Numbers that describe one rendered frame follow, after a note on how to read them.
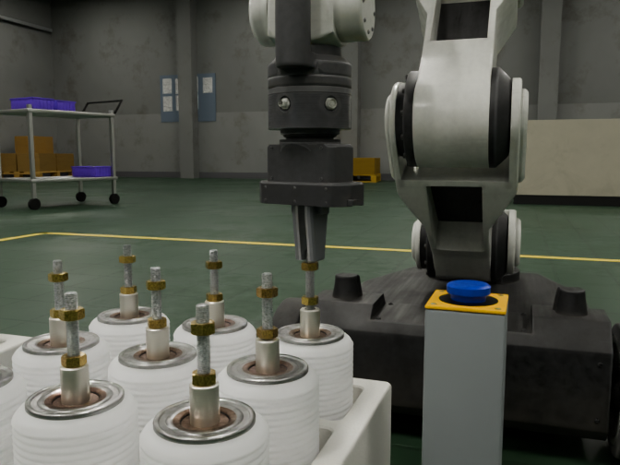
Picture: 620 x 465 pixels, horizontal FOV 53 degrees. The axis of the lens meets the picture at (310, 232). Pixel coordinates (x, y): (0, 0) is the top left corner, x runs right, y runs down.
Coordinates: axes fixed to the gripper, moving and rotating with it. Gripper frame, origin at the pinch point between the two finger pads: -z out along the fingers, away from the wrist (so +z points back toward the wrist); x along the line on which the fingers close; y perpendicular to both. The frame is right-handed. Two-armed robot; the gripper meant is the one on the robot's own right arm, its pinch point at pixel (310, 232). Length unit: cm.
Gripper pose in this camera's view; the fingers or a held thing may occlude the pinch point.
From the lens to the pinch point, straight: 66.8
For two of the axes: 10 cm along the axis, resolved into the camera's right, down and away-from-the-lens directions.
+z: 0.0, -9.9, -1.3
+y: -5.8, 1.0, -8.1
